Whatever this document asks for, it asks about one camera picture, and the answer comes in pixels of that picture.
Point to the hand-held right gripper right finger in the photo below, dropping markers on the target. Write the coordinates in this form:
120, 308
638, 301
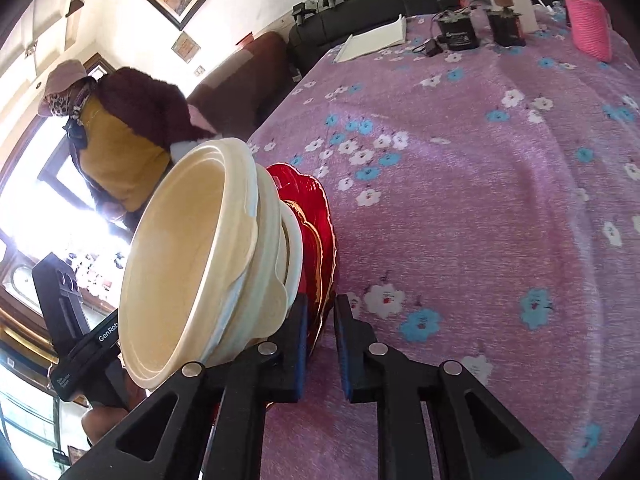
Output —
341, 355

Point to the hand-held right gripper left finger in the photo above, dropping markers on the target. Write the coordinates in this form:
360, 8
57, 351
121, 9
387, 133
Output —
301, 355

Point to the red plate with white label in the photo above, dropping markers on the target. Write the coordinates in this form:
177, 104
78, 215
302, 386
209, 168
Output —
309, 260

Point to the white round bowl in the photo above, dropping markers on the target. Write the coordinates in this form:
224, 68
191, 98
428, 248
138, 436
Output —
295, 255

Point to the red plate with gold lettering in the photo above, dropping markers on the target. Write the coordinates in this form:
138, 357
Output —
328, 240

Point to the large cream bowl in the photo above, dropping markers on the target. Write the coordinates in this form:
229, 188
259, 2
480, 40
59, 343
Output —
270, 240

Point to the cream bowl with stepped rim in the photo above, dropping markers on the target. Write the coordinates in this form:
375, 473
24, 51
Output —
185, 260

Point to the person's left hand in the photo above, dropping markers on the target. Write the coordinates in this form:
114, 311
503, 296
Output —
102, 422

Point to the wooden display cabinet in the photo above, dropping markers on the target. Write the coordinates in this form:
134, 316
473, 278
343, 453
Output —
30, 345

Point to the purple floral tablecloth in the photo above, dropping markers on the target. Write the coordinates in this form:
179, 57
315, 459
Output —
475, 185

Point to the brown armchair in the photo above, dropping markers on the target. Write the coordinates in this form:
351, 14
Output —
240, 85

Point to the black power adapter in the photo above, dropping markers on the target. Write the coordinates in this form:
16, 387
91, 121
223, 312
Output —
429, 48

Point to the white folded paper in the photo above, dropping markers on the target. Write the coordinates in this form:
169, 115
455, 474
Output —
372, 37

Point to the small black battery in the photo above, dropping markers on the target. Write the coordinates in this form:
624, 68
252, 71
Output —
506, 27

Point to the pink thermos bottle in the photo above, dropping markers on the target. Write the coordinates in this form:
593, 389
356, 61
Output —
590, 15

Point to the wall outlet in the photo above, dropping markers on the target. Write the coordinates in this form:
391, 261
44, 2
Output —
200, 70

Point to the small framed wall plaque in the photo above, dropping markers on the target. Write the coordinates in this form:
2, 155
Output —
186, 47

